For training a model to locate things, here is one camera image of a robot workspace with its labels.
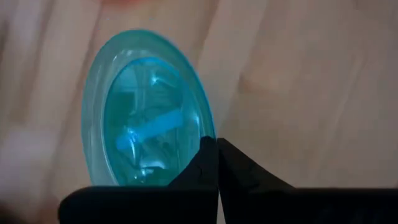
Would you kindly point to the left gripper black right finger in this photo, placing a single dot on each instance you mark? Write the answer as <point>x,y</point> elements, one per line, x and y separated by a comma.
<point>311,207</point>

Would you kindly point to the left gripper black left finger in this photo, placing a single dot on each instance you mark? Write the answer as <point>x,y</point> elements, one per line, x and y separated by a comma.
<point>140,205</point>

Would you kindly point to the transparent blue plastic cup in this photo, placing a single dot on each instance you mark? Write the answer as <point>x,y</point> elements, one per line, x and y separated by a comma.
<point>146,118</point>

